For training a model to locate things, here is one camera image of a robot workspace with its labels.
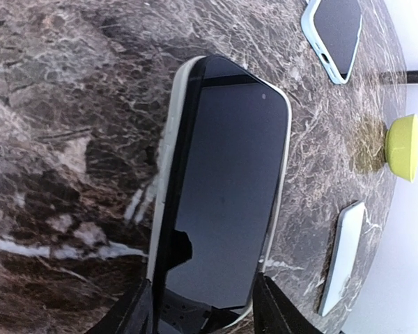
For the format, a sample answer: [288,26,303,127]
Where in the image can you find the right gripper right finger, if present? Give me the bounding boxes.
[253,273,322,334]

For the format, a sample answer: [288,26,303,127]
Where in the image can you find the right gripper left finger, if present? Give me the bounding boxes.
[86,278,153,334]

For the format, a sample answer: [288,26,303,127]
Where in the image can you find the black phone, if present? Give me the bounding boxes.
[149,54,289,334]

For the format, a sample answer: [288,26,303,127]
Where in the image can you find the clear white phone case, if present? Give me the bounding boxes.
[145,57,293,330]

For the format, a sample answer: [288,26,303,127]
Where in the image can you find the light blue phone case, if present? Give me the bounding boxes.
[300,0,362,85]

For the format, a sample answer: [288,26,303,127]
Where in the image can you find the purple phone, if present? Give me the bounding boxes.
[313,0,362,81]

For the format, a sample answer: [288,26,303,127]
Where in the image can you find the white phone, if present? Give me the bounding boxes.
[318,201,366,317]

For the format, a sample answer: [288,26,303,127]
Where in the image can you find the green bowl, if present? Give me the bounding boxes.
[385,114,418,182]

